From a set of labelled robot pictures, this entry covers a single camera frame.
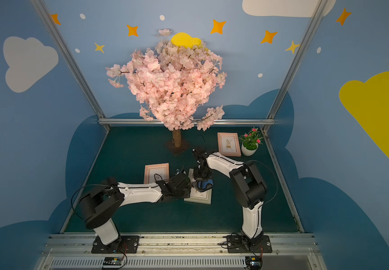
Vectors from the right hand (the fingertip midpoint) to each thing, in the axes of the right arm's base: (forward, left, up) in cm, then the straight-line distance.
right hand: (200, 178), depth 94 cm
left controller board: (-41, +36, -3) cm, 55 cm away
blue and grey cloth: (-6, -2, +3) cm, 7 cm away
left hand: (-7, +5, 0) cm, 9 cm away
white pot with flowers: (+22, -29, +8) cm, 38 cm away
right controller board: (-37, -26, -4) cm, 46 cm away
